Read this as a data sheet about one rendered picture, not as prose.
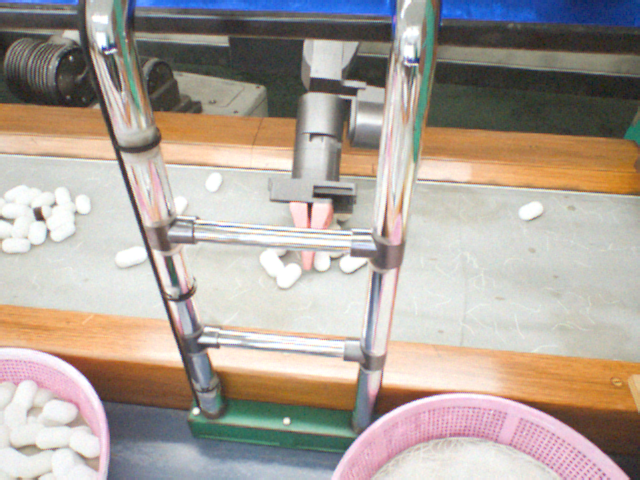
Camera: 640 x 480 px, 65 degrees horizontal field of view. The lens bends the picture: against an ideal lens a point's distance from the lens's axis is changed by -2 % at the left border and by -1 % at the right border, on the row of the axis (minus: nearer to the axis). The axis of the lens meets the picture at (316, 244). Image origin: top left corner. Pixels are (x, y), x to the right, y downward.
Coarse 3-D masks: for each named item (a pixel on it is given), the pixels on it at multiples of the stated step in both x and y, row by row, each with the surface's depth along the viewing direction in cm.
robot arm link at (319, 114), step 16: (304, 96) 59; (320, 96) 59; (336, 96) 59; (304, 112) 59; (320, 112) 58; (336, 112) 59; (352, 112) 60; (304, 128) 59; (320, 128) 58; (336, 128) 59; (352, 128) 60
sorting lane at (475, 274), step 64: (0, 192) 72; (192, 192) 72; (256, 192) 72; (448, 192) 72; (512, 192) 72; (576, 192) 72; (0, 256) 63; (64, 256) 63; (192, 256) 63; (256, 256) 63; (448, 256) 63; (512, 256) 63; (576, 256) 63; (256, 320) 56; (320, 320) 56; (448, 320) 56; (512, 320) 56; (576, 320) 56
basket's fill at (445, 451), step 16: (416, 448) 47; (432, 448) 47; (448, 448) 47; (464, 448) 47; (480, 448) 47; (496, 448) 47; (512, 448) 46; (384, 464) 46; (400, 464) 46; (416, 464) 45; (432, 464) 46; (448, 464) 46; (464, 464) 45; (480, 464) 45; (496, 464) 46; (512, 464) 46; (528, 464) 46
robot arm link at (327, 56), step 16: (320, 48) 58; (336, 48) 58; (320, 64) 58; (336, 64) 58; (320, 80) 58; (336, 80) 58; (352, 96) 62; (368, 96) 60; (384, 96) 60; (368, 112) 59; (368, 128) 59; (352, 144) 61; (368, 144) 60
